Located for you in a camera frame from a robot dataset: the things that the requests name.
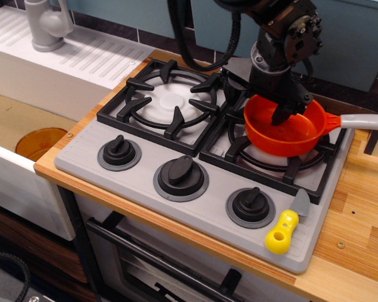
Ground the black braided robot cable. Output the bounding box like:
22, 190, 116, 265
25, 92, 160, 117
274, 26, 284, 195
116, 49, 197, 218
167, 0, 242, 72

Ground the grey toy stove top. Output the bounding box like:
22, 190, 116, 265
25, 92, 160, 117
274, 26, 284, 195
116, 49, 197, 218
54, 58, 356, 274

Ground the toy oven door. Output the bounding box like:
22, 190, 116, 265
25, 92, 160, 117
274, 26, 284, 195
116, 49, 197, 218
76, 195, 305, 301

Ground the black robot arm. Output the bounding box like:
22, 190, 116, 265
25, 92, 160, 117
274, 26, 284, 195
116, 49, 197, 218
217, 1, 323, 126

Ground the black burner grate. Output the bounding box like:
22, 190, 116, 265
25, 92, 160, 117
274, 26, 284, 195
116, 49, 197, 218
199, 99, 353, 204
97, 59, 227, 156

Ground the black middle stove knob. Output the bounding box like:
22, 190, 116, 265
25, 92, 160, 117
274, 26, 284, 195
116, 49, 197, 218
153, 155, 209, 203

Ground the black braided cable lower left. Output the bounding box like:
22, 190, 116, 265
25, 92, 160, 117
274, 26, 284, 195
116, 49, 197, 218
0, 251, 32, 302

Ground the black left burner grate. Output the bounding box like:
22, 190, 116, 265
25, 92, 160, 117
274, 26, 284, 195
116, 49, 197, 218
97, 59, 227, 156

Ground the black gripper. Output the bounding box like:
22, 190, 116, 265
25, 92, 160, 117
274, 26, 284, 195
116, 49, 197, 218
222, 59, 313, 126

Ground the black right burner grate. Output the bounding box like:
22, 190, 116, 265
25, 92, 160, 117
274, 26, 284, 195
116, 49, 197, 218
199, 99, 353, 204

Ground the yellow handled grey toy knife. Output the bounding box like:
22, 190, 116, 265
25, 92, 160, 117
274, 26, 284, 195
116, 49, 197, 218
265, 189, 311, 255

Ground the orange pot with grey handle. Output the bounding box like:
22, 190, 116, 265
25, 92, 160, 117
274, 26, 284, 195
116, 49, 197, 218
244, 95, 378, 157

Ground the grey toy faucet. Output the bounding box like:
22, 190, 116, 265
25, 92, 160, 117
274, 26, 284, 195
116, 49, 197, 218
24, 0, 74, 52

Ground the white toy sink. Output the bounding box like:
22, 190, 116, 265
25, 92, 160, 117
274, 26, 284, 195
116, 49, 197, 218
0, 6, 152, 241

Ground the black stove knob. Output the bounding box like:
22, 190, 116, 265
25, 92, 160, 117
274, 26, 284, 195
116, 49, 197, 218
153, 155, 209, 203
226, 187, 276, 229
97, 135, 142, 172

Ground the black right stove knob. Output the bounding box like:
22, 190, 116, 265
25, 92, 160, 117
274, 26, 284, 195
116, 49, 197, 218
226, 187, 276, 229

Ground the black left stove knob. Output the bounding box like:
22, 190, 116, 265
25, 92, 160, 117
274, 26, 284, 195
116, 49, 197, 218
97, 135, 142, 172

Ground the orange translucent plate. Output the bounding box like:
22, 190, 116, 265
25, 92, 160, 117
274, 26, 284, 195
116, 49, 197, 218
15, 127, 67, 162

